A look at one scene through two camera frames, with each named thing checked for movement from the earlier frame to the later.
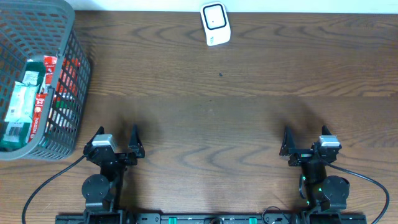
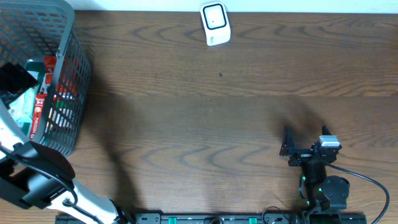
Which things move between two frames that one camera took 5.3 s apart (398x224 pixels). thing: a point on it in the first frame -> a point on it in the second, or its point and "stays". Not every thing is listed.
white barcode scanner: x=216 y=20 stays
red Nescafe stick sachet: x=39 y=102 stays
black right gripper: x=289 y=149 stays
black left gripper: x=137 y=150 -> x=19 y=79
